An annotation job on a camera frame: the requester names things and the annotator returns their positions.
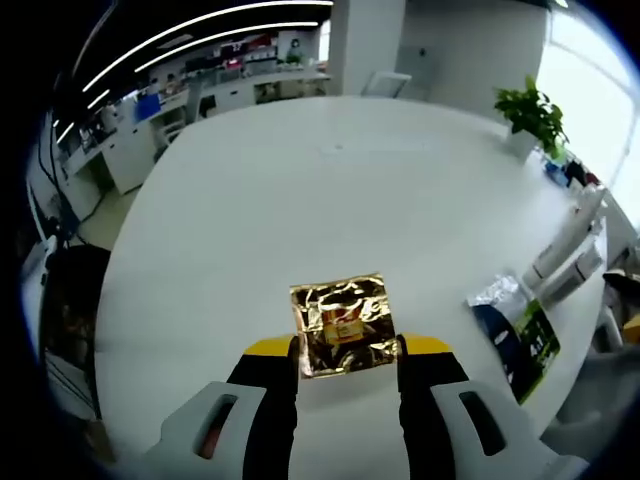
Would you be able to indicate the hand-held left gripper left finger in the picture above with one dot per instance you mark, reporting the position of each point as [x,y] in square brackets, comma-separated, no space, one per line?
[240,430]

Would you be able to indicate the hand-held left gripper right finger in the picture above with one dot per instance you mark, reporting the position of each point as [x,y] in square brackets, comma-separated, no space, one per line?
[450,430]

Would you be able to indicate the white skincare tube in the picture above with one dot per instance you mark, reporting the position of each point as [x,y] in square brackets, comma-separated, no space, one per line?
[565,235]

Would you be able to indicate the green skincare sachet pack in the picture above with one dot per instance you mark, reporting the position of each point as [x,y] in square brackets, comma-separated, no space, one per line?
[520,340]

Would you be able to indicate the gold foil skincare sachet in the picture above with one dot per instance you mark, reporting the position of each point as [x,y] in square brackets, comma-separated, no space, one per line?
[345,325]

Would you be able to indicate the blue storage box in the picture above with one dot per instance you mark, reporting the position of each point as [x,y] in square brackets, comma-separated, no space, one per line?
[148,107]

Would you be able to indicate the blue and white packets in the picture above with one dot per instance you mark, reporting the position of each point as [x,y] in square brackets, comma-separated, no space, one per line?
[570,170]

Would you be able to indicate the black chair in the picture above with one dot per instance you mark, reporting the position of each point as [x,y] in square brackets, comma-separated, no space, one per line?
[75,310]

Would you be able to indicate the potted green plant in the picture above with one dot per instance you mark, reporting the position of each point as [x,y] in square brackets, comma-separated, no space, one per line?
[532,110]

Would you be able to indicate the white chair back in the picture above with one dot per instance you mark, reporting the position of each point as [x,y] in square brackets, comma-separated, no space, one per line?
[387,84]

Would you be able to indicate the white office counter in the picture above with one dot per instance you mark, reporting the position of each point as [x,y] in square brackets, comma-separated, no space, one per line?
[240,92]

